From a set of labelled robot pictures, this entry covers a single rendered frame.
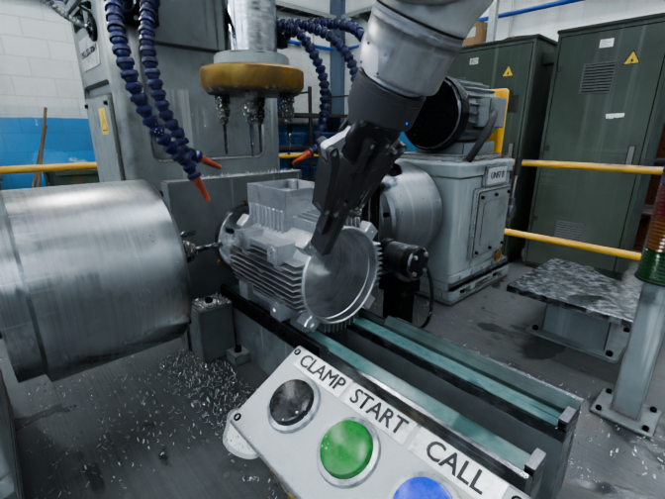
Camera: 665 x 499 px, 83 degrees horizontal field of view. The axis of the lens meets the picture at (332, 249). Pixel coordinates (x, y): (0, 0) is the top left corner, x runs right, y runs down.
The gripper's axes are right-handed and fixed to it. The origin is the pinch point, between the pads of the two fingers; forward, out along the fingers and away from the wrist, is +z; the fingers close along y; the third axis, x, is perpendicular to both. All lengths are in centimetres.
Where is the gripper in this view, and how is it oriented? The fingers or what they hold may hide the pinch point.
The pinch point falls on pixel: (328, 230)
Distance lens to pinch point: 50.9
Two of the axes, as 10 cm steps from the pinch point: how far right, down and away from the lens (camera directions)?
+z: -3.4, 7.1, 6.2
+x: 5.8, 6.7, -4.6
